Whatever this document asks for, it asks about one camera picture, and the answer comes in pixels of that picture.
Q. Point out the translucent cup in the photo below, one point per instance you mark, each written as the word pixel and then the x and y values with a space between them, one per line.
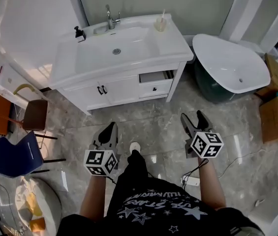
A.
pixel 159 26

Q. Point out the white drawer with black knob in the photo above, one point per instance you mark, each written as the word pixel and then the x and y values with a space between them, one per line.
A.
pixel 148 90

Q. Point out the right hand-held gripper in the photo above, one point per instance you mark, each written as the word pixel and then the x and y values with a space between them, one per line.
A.
pixel 206 145

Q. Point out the grey partition edge strip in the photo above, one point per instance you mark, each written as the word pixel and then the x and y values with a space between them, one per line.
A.
pixel 79 6

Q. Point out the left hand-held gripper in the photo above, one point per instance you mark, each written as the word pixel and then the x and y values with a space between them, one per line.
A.
pixel 99 160

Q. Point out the white bathtub with green outside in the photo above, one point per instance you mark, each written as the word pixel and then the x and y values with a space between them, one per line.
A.
pixel 225 63

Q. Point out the blue chair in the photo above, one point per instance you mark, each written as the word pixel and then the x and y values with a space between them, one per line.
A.
pixel 15 156

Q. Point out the white ceramic sink basin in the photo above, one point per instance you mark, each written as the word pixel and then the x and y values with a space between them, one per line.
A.
pixel 133 43

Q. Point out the black soap dispenser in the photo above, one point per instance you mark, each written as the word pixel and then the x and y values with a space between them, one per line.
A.
pixel 79 35

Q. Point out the black star print T-shirt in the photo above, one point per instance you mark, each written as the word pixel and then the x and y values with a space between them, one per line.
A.
pixel 158 210

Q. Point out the orange block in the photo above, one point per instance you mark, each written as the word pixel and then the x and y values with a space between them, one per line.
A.
pixel 37 224

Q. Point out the chrome faucet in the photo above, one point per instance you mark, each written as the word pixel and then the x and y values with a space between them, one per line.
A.
pixel 110 18

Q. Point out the plain cardboard box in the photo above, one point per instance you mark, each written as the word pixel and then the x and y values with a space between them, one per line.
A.
pixel 276 119

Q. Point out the white round table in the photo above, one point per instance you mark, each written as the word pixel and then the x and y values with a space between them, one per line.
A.
pixel 50 200

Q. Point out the white paper sheet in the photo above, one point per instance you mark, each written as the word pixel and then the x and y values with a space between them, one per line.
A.
pixel 64 181

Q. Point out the pale green soap dish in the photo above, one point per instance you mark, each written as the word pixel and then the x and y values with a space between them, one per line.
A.
pixel 100 31

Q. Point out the chrome sink drain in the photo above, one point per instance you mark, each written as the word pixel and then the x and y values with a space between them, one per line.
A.
pixel 116 51

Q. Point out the black trouser leg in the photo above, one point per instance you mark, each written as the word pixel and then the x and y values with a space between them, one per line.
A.
pixel 136 165

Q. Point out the brown stool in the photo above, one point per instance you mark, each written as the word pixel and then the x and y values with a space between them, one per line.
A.
pixel 35 114

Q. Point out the white power strip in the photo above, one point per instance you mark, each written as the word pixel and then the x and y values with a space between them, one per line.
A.
pixel 191 181

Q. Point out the white shoe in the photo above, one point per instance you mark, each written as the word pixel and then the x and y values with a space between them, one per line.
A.
pixel 135 146

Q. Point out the person's right forearm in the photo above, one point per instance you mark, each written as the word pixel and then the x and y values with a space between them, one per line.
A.
pixel 211 183

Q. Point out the cardboard box with round hole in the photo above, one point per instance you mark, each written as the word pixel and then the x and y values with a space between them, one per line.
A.
pixel 274 72

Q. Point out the yellow cloth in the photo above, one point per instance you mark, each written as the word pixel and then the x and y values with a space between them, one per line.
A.
pixel 33 203

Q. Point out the grey pouch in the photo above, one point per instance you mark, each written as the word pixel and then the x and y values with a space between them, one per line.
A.
pixel 247 231

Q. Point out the white vanity cabinet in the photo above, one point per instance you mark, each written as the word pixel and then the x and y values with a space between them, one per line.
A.
pixel 119 92

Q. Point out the white curved shower frame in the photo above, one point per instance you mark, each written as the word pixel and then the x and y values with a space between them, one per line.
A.
pixel 249 13

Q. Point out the person's left forearm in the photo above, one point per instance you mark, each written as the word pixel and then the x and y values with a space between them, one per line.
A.
pixel 95 195

